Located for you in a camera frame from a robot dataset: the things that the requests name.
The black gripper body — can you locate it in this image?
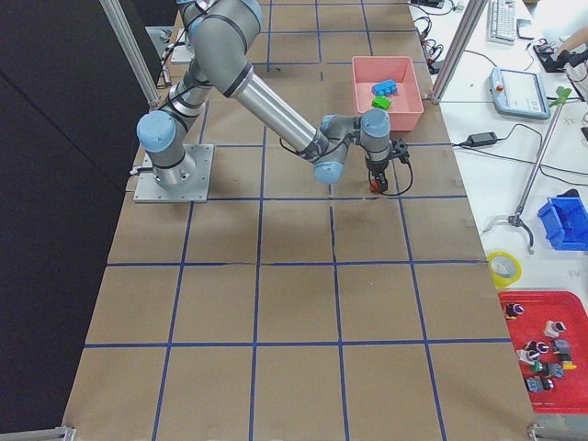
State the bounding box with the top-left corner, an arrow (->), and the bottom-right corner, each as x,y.
365,140 -> 410,175

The green toy block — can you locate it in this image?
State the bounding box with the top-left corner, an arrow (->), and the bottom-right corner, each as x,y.
371,96 -> 391,111

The blue toy block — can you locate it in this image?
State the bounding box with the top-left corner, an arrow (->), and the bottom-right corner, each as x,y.
371,79 -> 398,96

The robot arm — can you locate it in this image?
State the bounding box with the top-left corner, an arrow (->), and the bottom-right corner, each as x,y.
137,1 -> 410,195

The pink plastic box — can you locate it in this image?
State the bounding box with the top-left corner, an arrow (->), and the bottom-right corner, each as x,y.
352,56 -> 424,131

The black power adapter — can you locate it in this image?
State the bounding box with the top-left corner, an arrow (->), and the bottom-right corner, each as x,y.
465,131 -> 499,147

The teach pendant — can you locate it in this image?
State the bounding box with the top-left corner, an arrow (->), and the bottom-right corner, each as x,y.
489,67 -> 550,119

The yellow tape roll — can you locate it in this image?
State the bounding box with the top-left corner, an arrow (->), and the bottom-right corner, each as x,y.
488,251 -> 523,289

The white keyboard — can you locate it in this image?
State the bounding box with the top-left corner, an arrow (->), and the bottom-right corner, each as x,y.
486,0 -> 517,45

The grabber reach tool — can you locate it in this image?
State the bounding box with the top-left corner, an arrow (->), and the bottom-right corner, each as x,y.
481,86 -> 571,254

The blue plastic bin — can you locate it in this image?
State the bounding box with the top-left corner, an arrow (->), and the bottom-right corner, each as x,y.
537,188 -> 587,251

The red plastic tray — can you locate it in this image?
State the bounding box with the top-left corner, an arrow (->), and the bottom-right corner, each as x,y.
499,290 -> 587,414

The aluminium frame post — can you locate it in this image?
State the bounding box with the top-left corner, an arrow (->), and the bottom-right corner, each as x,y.
429,0 -> 487,105

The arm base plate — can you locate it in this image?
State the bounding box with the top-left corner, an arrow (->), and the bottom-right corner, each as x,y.
133,144 -> 215,203

